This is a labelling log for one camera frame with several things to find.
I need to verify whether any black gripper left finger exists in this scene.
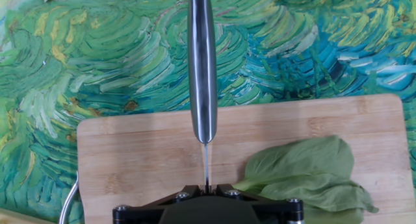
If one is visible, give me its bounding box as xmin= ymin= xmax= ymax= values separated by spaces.
xmin=112 ymin=184 xmax=207 ymax=224

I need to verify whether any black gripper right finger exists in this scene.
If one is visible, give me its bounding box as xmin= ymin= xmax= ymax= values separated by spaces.
xmin=209 ymin=183 xmax=305 ymax=224

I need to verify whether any green pakchoi with long stem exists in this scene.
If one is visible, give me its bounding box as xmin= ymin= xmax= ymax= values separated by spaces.
xmin=232 ymin=135 xmax=380 ymax=224

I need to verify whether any steel cleaver knife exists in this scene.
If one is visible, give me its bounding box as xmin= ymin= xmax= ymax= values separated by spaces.
xmin=187 ymin=0 xmax=218 ymax=194

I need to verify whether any wooden cutting board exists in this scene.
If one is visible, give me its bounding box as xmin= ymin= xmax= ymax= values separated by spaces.
xmin=58 ymin=93 xmax=412 ymax=224

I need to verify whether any wooden peg dish rack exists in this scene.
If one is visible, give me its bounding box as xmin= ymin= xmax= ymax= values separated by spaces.
xmin=0 ymin=207 xmax=55 ymax=224

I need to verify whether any painted landscape tablecloth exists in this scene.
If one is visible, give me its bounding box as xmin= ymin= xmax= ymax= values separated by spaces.
xmin=0 ymin=0 xmax=416 ymax=224

